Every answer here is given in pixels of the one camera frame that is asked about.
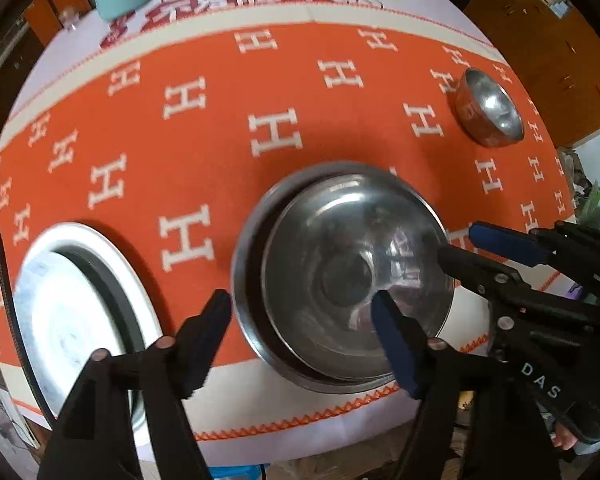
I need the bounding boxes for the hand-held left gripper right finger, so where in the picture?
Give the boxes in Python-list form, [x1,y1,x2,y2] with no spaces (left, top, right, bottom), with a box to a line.
[370,290,563,480]

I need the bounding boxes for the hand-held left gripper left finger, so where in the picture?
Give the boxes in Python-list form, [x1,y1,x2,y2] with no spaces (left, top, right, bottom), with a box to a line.
[37,289,233,480]

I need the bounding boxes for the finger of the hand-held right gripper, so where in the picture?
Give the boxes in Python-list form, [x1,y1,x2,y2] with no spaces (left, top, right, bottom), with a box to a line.
[437,245,600,328]
[469,220,600,291]

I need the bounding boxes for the large steel bowl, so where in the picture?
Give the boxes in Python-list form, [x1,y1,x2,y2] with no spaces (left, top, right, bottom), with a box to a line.
[231,161,458,395]

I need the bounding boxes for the green plate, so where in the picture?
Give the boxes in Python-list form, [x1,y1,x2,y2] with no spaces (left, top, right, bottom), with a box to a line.
[55,246,147,358]

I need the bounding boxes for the small steel bowl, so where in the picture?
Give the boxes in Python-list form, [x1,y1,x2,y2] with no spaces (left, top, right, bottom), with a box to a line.
[454,66,526,149]

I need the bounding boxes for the blue patterned white plate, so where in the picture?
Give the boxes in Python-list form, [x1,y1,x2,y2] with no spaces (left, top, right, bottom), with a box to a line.
[20,250,141,411]

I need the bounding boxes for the large white plate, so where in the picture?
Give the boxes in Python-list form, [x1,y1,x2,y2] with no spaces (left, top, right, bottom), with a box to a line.
[14,222,163,433]

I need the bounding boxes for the person's right hand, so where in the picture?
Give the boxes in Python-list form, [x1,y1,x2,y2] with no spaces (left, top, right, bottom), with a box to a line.
[552,417,581,453]

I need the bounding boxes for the orange patterned blanket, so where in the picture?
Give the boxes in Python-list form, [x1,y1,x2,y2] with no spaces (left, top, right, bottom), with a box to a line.
[0,20,581,443]

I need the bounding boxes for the brown wooden door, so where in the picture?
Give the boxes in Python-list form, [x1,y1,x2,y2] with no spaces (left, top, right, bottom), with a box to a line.
[462,0,600,148]

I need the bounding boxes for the red paper decoration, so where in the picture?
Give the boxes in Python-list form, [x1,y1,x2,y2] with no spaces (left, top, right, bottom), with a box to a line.
[100,0,386,48]

